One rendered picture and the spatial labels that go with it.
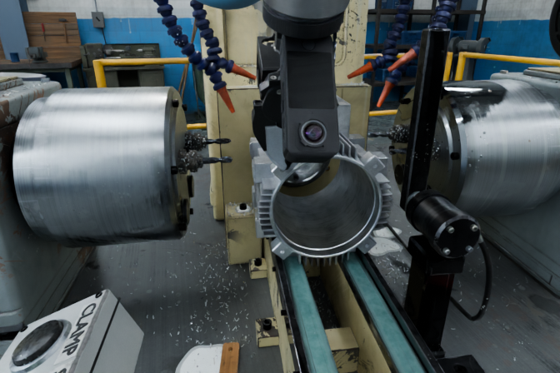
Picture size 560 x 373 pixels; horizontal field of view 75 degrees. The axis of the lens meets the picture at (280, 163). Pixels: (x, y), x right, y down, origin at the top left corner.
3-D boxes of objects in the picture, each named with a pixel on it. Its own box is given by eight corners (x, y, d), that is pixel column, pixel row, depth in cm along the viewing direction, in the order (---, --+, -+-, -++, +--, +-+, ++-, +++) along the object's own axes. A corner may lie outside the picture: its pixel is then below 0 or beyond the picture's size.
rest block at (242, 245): (227, 249, 79) (225, 199, 75) (260, 246, 80) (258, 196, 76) (228, 266, 73) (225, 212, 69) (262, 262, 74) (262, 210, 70)
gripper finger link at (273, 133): (281, 141, 50) (287, 88, 43) (287, 176, 46) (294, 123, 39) (258, 142, 50) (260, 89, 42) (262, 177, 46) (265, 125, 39)
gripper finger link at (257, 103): (289, 140, 44) (297, 82, 37) (292, 151, 43) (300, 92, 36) (250, 141, 43) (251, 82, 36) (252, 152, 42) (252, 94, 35)
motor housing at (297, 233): (252, 208, 71) (249, 112, 64) (347, 202, 73) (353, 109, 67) (259, 272, 52) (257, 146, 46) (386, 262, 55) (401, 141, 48)
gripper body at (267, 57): (316, 79, 44) (333, -23, 35) (330, 129, 39) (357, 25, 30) (253, 80, 43) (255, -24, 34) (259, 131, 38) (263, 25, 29)
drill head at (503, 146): (348, 188, 81) (357, 73, 72) (515, 178, 86) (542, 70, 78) (398, 253, 58) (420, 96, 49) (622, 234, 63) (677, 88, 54)
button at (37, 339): (42, 346, 25) (24, 328, 24) (82, 328, 24) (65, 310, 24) (18, 387, 22) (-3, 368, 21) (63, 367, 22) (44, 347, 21)
